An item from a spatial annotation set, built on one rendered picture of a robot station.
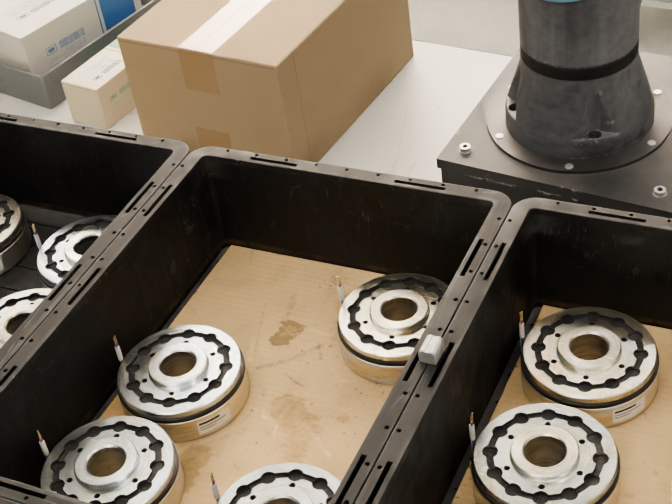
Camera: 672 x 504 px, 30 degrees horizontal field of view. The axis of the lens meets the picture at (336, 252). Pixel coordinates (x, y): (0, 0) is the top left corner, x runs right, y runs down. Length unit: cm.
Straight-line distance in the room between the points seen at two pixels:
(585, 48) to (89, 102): 68
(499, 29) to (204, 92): 174
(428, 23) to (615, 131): 194
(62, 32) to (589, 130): 77
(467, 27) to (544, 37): 192
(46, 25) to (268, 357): 78
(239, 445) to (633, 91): 54
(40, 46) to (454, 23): 163
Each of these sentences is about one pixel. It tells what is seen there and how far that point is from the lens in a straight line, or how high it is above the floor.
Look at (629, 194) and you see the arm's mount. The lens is 123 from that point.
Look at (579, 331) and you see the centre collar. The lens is 99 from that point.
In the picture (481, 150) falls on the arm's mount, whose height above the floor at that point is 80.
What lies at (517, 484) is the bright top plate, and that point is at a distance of 89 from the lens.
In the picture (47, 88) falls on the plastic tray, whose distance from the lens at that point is 169.
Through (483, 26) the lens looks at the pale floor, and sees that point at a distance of 314.
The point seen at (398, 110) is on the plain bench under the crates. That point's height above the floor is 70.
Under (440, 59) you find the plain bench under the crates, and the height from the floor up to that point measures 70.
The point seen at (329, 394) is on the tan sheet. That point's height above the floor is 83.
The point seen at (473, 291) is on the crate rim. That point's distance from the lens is 93.
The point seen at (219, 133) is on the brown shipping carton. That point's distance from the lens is 148.
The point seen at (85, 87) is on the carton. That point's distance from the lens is 161.
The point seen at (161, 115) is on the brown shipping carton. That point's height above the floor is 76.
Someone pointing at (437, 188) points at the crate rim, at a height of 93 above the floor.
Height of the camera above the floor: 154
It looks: 39 degrees down
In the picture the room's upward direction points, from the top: 9 degrees counter-clockwise
